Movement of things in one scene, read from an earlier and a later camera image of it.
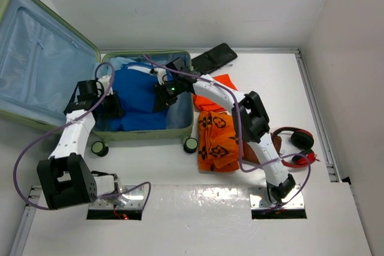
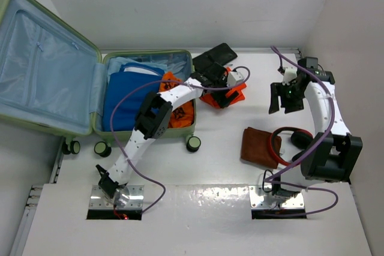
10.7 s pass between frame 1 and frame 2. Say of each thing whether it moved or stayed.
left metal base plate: stayed
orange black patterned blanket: moved
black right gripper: moved
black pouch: stayed
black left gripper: moved
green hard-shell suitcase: stayed
